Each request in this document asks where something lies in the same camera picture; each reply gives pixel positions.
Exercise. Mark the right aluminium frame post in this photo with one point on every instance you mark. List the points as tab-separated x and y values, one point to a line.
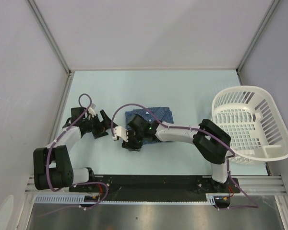
258	33

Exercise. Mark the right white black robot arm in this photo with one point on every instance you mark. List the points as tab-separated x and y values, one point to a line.
210	140

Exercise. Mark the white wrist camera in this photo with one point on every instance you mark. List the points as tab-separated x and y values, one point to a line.
93	109
120	132

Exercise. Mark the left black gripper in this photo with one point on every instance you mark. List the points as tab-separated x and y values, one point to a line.
106	124

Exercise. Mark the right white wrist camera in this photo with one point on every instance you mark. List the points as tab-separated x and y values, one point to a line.
120	132

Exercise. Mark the white slotted cable duct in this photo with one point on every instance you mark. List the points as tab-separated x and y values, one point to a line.
80	200

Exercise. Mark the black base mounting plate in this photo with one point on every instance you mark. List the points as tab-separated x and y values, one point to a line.
163	188

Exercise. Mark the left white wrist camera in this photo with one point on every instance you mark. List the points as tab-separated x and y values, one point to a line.
93	109

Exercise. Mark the white plastic laundry basket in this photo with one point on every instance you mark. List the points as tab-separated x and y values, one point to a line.
250	116

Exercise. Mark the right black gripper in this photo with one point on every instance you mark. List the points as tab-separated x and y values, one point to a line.
130	144

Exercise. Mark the aluminium front rail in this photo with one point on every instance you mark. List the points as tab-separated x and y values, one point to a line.
252	185

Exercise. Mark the aluminium frame post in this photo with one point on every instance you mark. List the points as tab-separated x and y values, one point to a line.
48	34
258	33

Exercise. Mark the blue checkered long sleeve shirt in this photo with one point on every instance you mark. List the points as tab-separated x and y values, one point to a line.
163	115

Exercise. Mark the left aluminium frame post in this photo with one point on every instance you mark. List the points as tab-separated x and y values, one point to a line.
48	34

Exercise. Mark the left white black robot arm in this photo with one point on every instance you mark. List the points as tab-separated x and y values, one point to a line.
52	164

